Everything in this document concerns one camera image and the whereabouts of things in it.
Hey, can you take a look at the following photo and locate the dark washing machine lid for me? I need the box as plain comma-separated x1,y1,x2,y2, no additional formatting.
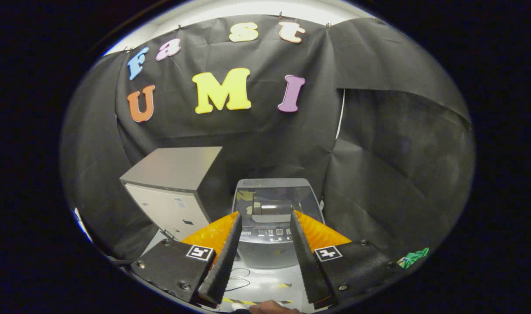
233,178,325,228

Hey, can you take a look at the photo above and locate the green crumpled bag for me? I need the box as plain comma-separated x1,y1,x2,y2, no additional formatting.
398,248,430,269

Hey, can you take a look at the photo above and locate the grey cabinet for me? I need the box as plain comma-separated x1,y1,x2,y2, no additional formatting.
119,147,232,241

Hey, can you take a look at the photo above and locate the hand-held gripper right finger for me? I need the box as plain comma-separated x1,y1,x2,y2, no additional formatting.
289,210,406,306

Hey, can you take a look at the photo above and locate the yellow black floor tape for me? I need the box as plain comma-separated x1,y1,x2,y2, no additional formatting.
222,283,293,306

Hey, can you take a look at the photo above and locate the grey washing machine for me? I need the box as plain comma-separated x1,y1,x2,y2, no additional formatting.
232,178,326,269

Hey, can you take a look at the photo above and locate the black backdrop cloth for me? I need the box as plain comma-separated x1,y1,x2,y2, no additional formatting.
60,15,476,262

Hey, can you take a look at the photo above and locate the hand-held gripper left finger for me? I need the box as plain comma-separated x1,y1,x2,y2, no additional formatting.
129,211,243,306

